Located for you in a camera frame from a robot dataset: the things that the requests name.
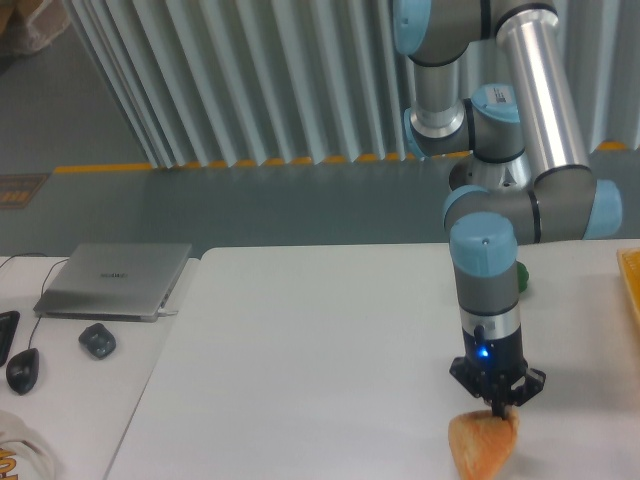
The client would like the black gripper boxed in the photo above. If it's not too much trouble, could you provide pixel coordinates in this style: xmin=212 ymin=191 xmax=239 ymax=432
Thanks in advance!
xmin=449 ymin=327 xmax=546 ymax=418

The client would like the triangular orange bread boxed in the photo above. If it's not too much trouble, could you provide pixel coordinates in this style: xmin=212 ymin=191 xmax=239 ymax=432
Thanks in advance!
xmin=448 ymin=409 xmax=520 ymax=480

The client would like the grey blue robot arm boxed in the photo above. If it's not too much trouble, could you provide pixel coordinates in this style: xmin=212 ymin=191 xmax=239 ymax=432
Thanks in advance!
xmin=393 ymin=1 xmax=622 ymax=418

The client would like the yellow plastic basket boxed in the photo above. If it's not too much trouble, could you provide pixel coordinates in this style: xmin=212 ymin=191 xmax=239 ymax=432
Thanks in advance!
xmin=616 ymin=248 xmax=640 ymax=324

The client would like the green bell pepper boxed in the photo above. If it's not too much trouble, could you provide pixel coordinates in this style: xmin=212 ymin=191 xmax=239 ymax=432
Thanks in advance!
xmin=516 ymin=261 xmax=530 ymax=294

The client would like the white laptop plug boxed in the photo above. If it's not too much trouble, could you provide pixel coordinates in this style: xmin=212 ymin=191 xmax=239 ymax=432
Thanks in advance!
xmin=158 ymin=309 xmax=179 ymax=317

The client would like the silver closed laptop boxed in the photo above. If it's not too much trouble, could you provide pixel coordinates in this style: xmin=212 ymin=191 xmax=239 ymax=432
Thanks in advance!
xmin=34 ymin=243 xmax=192 ymax=322

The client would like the white corrugated partition screen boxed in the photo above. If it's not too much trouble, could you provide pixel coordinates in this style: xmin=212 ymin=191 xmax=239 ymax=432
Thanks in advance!
xmin=62 ymin=1 xmax=639 ymax=168

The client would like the white yellow cloth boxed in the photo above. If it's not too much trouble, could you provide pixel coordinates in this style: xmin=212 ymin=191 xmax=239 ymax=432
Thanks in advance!
xmin=1 ymin=411 xmax=59 ymax=480

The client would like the black computer mouse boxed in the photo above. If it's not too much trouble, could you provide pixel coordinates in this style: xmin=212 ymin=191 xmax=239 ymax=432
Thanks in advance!
xmin=6 ymin=348 xmax=40 ymax=395

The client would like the black keyboard corner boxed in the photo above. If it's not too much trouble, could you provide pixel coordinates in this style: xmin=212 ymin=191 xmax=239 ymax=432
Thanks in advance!
xmin=0 ymin=310 xmax=20 ymax=366

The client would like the brown floor sign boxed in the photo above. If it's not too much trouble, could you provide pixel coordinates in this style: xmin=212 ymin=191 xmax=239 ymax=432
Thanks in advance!
xmin=0 ymin=173 xmax=50 ymax=210

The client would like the clear bag with items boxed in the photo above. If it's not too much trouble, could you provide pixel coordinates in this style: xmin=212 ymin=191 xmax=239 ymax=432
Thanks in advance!
xmin=1 ymin=1 xmax=70 ymax=58

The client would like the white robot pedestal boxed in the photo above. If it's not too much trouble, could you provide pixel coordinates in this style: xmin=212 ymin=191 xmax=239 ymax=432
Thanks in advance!
xmin=449 ymin=153 xmax=532 ymax=193

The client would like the black mouse cable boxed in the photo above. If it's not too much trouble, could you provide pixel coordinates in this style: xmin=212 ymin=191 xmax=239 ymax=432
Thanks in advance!
xmin=0 ymin=252 xmax=70 ymax=352

